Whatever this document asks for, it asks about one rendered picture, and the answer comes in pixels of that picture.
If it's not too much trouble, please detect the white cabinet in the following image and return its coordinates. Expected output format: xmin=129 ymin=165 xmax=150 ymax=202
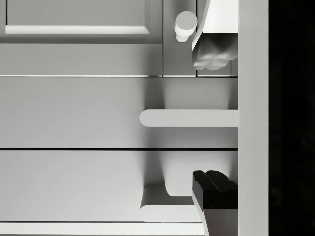
xmin=0 ymin=0 xmax=239 ymax=236

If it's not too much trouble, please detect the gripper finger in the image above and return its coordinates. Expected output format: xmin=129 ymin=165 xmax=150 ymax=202
xmin=192 ymin=169 xmax=239 ymax=236
xmin=191 ymin=0 xmax=239 ymax=71

